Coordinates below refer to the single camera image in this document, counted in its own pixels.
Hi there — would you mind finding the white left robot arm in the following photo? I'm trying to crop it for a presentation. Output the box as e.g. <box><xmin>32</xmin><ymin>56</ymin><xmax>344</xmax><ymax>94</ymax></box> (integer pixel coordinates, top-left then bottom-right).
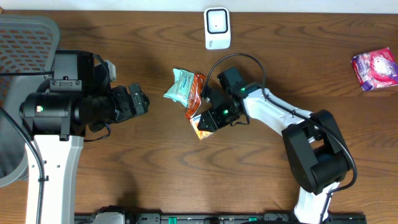
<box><xmin>20</xmin><ymin>50</ymin><xmax>150</xmax><ymax>223</ymax></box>

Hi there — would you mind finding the purple pink pad package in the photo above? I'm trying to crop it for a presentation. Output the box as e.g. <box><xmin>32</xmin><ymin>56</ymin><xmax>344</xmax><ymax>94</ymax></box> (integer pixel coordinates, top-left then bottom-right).
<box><xmin>351</xmin><ymin>47</ymin><xmax>397</xmax><ymax>91</ymax></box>

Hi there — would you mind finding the small orange snack packet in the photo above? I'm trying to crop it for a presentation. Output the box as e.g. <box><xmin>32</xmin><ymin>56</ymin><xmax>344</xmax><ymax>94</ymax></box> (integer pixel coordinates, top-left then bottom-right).
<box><xmin>190</xmin><ymin>114</ymin><xmax>213</xmax><ymax>140</ymax></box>

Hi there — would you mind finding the grey plastic basket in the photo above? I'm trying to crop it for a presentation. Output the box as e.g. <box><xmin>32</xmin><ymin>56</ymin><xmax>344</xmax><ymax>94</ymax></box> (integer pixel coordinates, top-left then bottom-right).
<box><xmin>1</xmin><ymin>15</ymin><xmax>60</xmax><ymax>187</ymax></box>

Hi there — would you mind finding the red orange snack bag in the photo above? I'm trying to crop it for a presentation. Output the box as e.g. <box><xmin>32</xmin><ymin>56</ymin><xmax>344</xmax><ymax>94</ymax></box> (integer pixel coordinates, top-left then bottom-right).
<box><xmin>185</xmin><ymin>73</ymin><xmax>206</xmax><ymax>119</ymax></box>

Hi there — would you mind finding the teal wipes packet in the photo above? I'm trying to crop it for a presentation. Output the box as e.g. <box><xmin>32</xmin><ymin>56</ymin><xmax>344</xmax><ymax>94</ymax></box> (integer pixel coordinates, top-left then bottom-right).
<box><xmin>164</xmin><ymin>68</ymin><xmax>194</xmax><ymax>107</ymax></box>

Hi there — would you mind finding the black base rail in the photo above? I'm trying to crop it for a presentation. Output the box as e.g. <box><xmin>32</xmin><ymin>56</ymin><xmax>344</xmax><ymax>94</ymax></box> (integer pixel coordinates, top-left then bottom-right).
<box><xmin>74</xmin><ymin>205</ymin><xmax>368</xmax><ymax>224</ymax></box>

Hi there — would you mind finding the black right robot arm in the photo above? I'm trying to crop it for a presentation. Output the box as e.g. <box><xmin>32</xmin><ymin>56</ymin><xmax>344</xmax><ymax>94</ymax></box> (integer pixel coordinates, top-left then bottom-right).
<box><xmin>198</xmin><ymin>67</ymin><xmax>357</xmax><ymax>223</ymax></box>

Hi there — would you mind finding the white barcode scanner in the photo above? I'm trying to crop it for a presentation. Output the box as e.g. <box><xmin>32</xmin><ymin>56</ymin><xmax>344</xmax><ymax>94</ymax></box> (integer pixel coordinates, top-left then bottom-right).
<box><xmin>203</xmin><ymin>7</ymin><xmax>231</xmax><ymax>50</ymax></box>

